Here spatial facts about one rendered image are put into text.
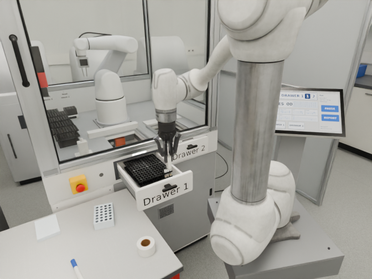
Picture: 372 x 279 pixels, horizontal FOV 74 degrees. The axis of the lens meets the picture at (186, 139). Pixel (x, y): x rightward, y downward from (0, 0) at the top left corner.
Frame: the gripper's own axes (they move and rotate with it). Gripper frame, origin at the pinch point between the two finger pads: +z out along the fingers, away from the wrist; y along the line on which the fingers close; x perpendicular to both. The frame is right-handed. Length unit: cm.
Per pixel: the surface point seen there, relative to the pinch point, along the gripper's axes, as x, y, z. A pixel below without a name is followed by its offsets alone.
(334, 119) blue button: 5, -105, -5
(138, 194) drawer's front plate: 6.0, 16.6, 8.4
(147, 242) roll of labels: 21.0, 18.5, 21.2
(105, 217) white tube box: -0.8, 31.2, 20.8
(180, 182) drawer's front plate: 3.4, -4.0, 10.4
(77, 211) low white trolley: -14, 43, 23
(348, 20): -36, -158, -59
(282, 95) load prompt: -20, -87, -16
